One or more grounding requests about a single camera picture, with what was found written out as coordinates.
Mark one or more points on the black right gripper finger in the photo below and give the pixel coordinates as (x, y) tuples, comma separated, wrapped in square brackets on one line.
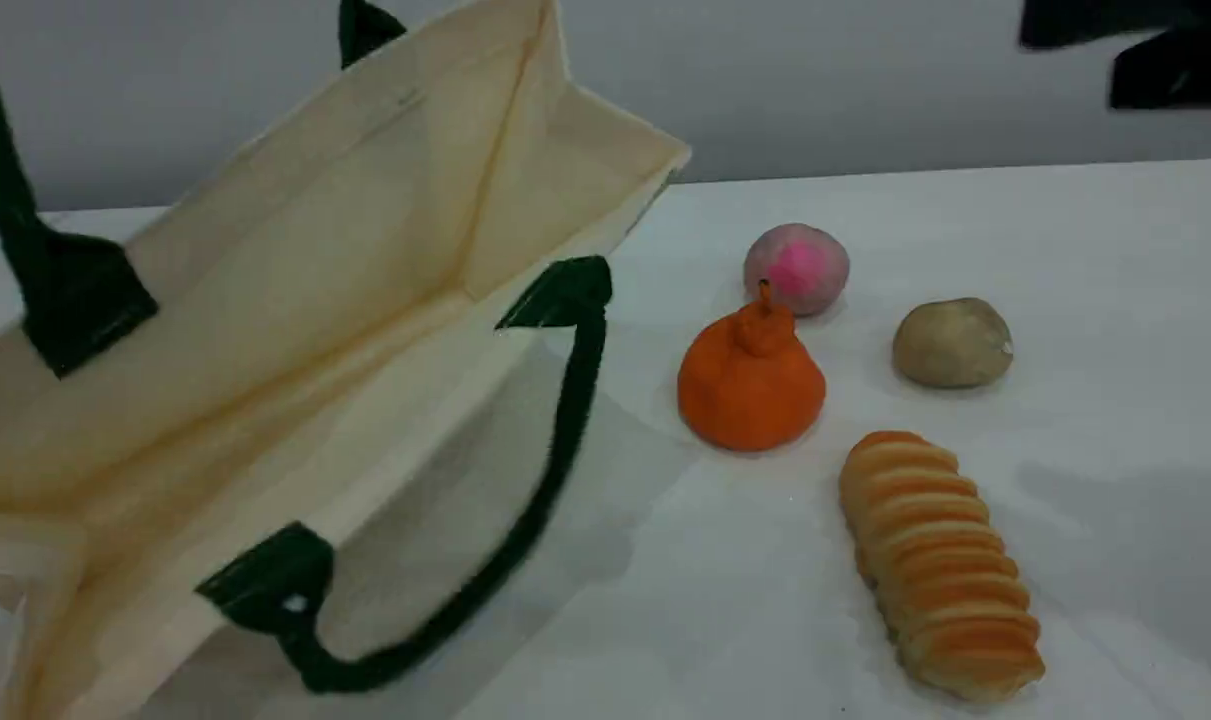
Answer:
[(1115, 20), (1185, 75)]

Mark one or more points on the beige round egg yolk pastry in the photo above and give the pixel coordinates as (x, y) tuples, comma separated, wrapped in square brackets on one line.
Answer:
[(953, 343)]

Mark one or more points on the orange with stem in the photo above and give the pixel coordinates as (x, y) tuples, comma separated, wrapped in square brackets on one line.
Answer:
[(750, 385)]

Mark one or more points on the pink peach bun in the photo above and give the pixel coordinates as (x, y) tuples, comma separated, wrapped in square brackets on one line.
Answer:
[(797, 268)]

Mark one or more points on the long ridged golden bread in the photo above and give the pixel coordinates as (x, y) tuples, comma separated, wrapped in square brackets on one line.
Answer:
[(940, 570)]

